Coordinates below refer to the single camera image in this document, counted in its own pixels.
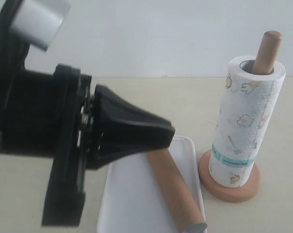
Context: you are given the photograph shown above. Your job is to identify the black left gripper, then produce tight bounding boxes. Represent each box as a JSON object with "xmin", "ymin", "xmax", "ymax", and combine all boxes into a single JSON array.
[{"xmin": 0, "ymin": 0, "xmax": 92, "ymax": 220}]

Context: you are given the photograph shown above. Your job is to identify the brown cardboard tube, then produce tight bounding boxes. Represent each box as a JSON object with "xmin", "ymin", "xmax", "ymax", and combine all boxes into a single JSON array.
[{"xmin": 147, "ymin": 149, "xmax": 207, "ymax": 233}]

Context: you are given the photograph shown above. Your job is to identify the printed white paper towel roll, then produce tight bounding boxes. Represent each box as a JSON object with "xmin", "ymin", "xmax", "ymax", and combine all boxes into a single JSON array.
[{"xmin": 209, "ymin": 55, "xmax": 286, "ymax": 188}]

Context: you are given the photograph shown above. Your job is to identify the wooden paper towel holder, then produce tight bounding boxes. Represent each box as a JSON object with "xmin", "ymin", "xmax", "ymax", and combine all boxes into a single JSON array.
[{"xmin": 198, "ymin": 31, "xmax": 282, "ymax": 202}]

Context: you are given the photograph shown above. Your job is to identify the white rectangular plastic tray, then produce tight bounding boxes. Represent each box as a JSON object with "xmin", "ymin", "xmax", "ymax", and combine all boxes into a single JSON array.
[{"xmin": 97, "ymin": 136, "xmax": 204, "ymax": 233}]

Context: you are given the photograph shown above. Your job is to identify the white cylindrical wrist camera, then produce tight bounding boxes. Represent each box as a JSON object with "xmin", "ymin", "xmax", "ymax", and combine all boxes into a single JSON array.
[{"xmin": 10, "ymin": 0, "xmax": 70, "ymax": 51}]

